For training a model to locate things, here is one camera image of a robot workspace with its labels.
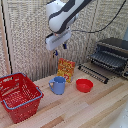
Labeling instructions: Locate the beige woven folding screen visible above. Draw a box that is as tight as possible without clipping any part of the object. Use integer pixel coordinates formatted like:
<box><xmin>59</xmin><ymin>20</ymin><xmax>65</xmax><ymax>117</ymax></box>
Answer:
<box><xmin>0</xmin><ymin>0</ymin><xmax>128</xmax><ymax>83</ymax></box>

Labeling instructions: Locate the black toaster oven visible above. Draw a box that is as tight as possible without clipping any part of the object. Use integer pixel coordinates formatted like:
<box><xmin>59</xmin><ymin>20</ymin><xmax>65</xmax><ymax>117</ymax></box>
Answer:
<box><xmin>88</xmin><ymin>37</ymin><xmax>128</xmax><ymax>80</ymax></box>

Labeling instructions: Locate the black oven door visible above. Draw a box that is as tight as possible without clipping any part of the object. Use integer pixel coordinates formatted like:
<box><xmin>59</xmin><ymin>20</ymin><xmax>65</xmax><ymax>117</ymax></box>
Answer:
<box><xmin>77</xmin><ymin>63</ymin><xmax>111</xmax><ymax>85</ymax></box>

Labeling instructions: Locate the red plastic shopping basket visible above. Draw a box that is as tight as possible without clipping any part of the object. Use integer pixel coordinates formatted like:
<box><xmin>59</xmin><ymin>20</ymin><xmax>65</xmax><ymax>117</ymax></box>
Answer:
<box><xmin>0</xmin><ymin>72</ymin><xmax>45</xmax><ymax>125</ymax></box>

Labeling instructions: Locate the blue mug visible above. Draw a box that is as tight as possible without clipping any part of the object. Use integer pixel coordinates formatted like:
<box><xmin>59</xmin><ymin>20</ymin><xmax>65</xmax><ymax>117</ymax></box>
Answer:
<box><xmin>48</xmin><ymin>75</ymin><xmax>67</xmax><ymax>96</ymax></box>

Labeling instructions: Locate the red bowl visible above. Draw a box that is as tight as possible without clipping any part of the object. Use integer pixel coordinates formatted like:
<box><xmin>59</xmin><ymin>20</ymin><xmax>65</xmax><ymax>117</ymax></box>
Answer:
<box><xmin>75</xmin><ymin>78</ymin><xmax>94</xmax><ymax>94</ymax></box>

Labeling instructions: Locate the red yellow cereal box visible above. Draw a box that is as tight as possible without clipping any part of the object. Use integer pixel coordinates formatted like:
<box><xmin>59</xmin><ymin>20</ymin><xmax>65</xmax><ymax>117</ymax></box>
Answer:
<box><xmin>56</xmin><ymin>57</ymin><xmax>77</xmax><ymax>84</ymax></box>

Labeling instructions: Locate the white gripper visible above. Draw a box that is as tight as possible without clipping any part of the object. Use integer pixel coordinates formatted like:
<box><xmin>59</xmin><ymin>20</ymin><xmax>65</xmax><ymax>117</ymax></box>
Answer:
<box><xmin>44</xmin><ymin>27</ymin><xmax>73</xmax><ymax>58</ymax></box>

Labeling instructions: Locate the metal oven tray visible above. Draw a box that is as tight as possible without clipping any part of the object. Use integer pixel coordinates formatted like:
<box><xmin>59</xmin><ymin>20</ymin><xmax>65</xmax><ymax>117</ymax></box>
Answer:
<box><xmin>88</xmin><ymin>50</ymin><xmax>128</xmax><ymax>73</ymax></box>

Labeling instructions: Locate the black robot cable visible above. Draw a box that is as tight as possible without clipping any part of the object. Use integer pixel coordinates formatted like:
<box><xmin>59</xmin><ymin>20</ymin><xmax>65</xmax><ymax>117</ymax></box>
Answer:
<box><xmin>71</xmin><ymin>0</ymin><xmax>128</xmax><ymax>34</ymax></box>

